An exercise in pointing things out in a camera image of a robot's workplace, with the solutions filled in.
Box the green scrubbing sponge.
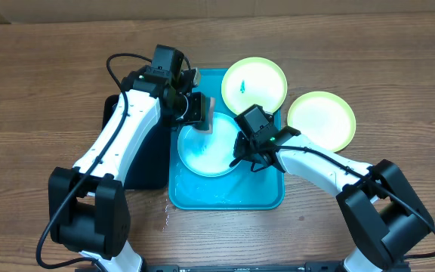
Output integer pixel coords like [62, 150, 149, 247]
[194, 97, 215, 134]

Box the light blue plate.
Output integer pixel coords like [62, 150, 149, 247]
[177, 113, 240, 178]

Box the yellow-green plate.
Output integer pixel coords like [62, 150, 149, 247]
[221, 57, 288, 115]
[286, 91, 356, 152]

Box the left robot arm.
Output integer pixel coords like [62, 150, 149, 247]
[42, 45, 214, 271]

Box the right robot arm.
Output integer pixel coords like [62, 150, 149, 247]
[232, 104, 435, 271]

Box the teal plastic tray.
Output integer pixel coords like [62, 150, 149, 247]
[168, 69, 285, 210]

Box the black plastic tray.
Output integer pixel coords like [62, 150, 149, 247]
[92, 90, 171, 190]

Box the yellow-green plate top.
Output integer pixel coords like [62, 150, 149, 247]
[221, 57, 288, 115]

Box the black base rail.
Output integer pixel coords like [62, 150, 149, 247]
[74, 261, 412, 272]

